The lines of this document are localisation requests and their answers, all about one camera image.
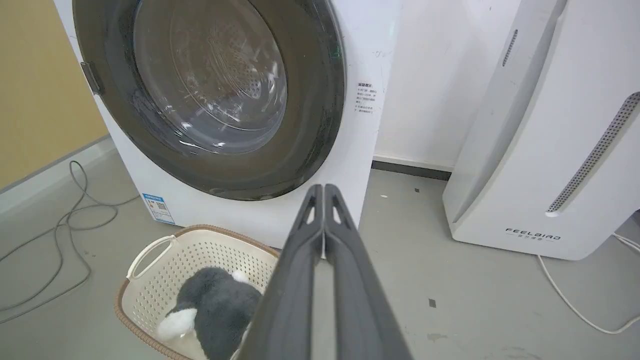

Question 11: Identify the grey floor cable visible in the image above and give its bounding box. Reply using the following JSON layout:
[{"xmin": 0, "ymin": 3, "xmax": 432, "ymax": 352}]
[{"xmin": 0, "ymin": 160, "xmax": 141, "ymax": 325}]

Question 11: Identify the cream perforated laundry basket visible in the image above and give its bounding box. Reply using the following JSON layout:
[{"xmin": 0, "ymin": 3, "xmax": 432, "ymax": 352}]
[{"xmin": 114, "ymin": 224, "xmax": 280, "ymax": 360}]

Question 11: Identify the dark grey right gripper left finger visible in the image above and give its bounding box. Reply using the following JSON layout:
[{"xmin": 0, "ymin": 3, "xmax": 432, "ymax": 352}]
[{"xmin": 237, "ymin": 183, "xmax": 325, "ymax": 360}]

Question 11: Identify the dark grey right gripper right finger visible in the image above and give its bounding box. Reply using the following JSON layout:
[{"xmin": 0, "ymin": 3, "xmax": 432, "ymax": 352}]
[{"xmin": 324, "ymin": 183, "xmax": 414, "ymax": 360}]

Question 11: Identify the white front-load washing machine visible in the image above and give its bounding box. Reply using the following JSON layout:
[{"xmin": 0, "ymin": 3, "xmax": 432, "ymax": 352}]
[{"xmin": 53, "ymin": 0, "xmax": 403, "ymax": 261}]

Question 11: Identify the grey and white plush toy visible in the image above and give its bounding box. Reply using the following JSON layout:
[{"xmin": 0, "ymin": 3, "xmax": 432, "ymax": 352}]
[{"xmin": 155, "ymin": 266, "xmax": 264, "ymax": 360}]

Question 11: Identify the white power cable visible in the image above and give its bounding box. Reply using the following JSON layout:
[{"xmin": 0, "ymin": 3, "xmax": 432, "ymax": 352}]
[{"xmin": 537, "ymin": 232, "xmax": 640, "ymax": 335}]

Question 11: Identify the dark round washing machine door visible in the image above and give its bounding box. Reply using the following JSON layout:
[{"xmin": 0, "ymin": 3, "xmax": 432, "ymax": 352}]
[{"xmin": 72, "ymin": 0, "xmax": 347, "ymax": 202}]

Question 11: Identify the white air purifier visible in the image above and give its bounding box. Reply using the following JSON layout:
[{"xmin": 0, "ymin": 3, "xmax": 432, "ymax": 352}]
[{"xmin": 442, "ymin": 0, "xmax": 640, "ymax": 261}]

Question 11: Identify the blue energy label sticker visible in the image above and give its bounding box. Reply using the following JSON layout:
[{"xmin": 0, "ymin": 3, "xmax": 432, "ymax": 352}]
[{"xmin": 142, "ymin": 193, "xmax": 176, "ymax": 225}]

